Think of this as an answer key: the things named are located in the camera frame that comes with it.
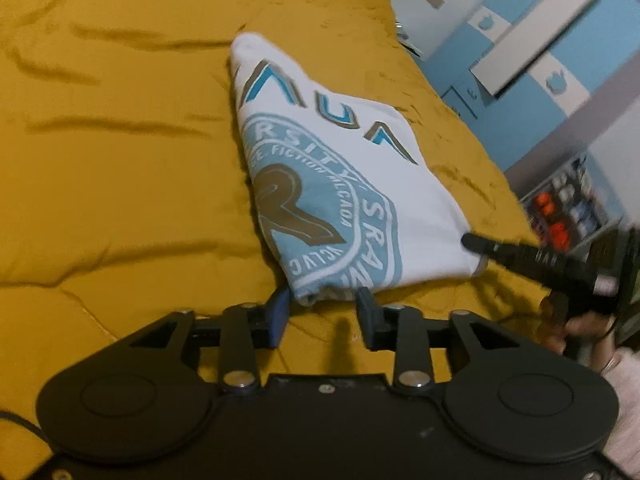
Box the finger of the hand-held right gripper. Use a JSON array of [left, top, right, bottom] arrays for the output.
[[460, 232, 597, 294]]

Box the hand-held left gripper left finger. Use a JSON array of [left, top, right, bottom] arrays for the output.
[[120, 288, 292, 395]]

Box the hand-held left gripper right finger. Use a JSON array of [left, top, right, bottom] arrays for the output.
[[355, 289, 517, 395]]

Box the white printed sweatshirt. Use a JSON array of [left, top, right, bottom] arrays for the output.
[[229, 32, 489, 309]]

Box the person's right hand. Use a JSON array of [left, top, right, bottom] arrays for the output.
[[562, 312, 619, 357]]

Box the cluttered storage shelf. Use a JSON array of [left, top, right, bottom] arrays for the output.
[[520, 155, 628, 261]]

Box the blue and white wardrobe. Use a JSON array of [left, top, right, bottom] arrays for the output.
[[367, 0, 640, 213]]

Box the yellow quilted bed blanket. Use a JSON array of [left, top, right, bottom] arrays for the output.
[[0, 0, 566, 401]]

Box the black cable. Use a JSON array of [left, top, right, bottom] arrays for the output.
[[0, 409, 48, 443]]

